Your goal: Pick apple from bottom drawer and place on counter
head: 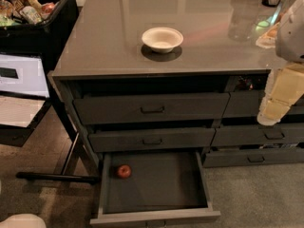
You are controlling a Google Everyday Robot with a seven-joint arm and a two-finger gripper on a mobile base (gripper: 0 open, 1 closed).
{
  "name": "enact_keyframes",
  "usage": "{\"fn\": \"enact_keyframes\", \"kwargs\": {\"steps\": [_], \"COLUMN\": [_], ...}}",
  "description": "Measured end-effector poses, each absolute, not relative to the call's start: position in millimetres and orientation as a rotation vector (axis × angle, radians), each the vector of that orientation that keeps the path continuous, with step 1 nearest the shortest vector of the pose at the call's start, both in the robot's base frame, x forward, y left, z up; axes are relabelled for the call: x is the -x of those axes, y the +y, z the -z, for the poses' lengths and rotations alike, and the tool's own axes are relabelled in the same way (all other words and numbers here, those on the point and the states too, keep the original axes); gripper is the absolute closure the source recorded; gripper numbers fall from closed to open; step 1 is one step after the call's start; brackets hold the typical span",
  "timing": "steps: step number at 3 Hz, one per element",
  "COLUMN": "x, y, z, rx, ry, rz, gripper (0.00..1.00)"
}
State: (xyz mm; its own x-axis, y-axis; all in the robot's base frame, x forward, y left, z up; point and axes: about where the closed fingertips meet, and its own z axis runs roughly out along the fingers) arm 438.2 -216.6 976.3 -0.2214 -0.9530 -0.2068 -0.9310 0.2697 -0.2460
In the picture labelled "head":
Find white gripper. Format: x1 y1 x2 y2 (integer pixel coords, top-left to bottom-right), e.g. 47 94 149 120
257 63 304 126

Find red apple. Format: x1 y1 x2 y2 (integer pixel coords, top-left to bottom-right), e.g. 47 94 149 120
116 164 132 179

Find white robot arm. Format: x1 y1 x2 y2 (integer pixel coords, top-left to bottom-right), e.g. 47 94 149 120
257 0 304 126

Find white robot base corner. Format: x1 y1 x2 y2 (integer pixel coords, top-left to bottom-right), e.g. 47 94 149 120
0 214 47 228

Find snack bags in drawer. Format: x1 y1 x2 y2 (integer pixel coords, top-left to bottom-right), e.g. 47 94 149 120
235 76 266 91

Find top right grey drawer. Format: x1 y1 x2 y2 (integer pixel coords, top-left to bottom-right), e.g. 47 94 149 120
223 90 304 118

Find grey drawer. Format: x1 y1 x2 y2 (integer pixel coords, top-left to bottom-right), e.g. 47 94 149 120
223 90 304 118
212 123 304 146
88 127 215 152
73 93 230 124
202 147 304 168

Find middle right grey drawer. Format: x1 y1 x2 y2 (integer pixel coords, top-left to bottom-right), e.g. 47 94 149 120
212 123 304 146

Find bottom right grey drawer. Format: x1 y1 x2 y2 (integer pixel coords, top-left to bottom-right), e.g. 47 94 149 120
202 147 304 168

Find middle left grey drawer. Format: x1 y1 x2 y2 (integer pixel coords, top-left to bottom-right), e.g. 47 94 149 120
88 127 215 152

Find open bottom left drawer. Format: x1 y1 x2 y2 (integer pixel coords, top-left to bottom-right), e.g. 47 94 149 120
90 150 220 228

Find grey drawer cabinet counter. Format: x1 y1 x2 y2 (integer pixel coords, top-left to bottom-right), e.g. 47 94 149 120
53 0 295 161

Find top left grey drawer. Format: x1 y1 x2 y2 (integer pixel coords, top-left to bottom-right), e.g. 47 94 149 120
73 93 230 124

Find white paper bowl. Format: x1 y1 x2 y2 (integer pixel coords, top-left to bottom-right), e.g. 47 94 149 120
142 28 183 53

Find black cart stand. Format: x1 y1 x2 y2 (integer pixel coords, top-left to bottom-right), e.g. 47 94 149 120
0 92 103 186

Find black bin of groceries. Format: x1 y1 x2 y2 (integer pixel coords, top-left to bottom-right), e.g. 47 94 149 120
0 0 80 54

